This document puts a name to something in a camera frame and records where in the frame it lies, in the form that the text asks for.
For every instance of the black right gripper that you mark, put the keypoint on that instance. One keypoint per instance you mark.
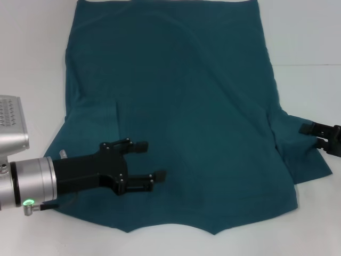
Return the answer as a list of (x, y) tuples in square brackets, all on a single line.
[(336, 141)]

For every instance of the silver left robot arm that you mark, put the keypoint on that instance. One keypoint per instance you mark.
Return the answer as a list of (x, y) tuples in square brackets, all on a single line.
[(32, 178)]

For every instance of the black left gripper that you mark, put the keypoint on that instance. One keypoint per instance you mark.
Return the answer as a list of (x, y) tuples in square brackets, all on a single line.
[(80, 170)]

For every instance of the teal blue t-shirt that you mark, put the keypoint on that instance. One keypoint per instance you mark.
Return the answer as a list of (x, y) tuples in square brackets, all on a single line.
[(186, 93)]

